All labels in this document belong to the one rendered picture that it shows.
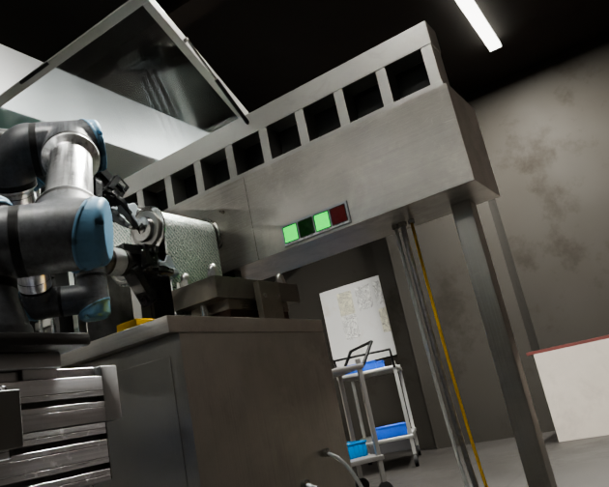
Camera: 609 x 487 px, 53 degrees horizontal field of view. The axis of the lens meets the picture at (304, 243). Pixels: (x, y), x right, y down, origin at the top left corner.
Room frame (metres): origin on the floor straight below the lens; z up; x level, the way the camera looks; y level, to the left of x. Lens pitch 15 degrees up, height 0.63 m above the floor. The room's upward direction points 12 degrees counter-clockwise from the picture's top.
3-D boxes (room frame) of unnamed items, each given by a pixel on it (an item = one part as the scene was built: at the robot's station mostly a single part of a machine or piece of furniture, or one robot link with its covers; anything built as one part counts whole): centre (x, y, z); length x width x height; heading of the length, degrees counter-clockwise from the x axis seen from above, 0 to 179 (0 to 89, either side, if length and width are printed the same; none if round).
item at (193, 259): (1.83, 0.34, 1.11); 0.23 x 0.01 x 0.18; 149
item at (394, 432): (6.28, -0.39, 0.53); 1.17 x 0.65 x 1.05; 167
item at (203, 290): (1.80, 0.22, 1.00); 0.40 x 0.16 x 0.06; 149
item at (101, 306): (1.48, 0.56, 1.01); 0.11 x 0.08 x 0.11; 107
